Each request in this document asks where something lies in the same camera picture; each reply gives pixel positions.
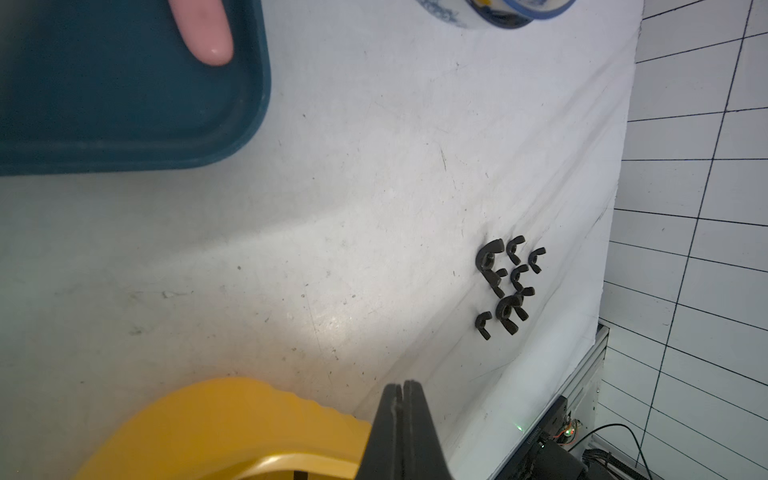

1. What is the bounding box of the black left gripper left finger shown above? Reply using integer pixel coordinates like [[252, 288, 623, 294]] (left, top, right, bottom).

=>
[[355, 384, 404, 480]]

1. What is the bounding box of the yellow plastic storage box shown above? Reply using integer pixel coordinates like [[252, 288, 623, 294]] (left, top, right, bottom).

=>
[[76, 377, 371, 479]]

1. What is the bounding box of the dark teal tray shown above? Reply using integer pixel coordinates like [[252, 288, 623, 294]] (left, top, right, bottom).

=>
[[1, 1, 271, 176]]

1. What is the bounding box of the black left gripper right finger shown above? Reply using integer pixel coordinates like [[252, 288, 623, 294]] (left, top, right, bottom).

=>
[[403, 380, 451, 480]]

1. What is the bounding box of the pink handled spoon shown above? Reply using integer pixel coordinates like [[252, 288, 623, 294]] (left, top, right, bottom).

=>
[[168, 0, 234, 67]]

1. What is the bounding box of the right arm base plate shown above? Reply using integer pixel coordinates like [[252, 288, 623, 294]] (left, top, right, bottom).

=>
[[521, 395, 648, 479]]

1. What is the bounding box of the black wing nut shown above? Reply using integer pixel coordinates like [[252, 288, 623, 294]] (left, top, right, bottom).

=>
[[509, 263, 529, 291], [495, 295, 521, 335], [512, 286, 536, 321], [474, 311, 493, 341], [475, 238, 505, 273], [506, 235, 526, 266], [483, 268, 509, 299], [527, 247, 547, 274]]

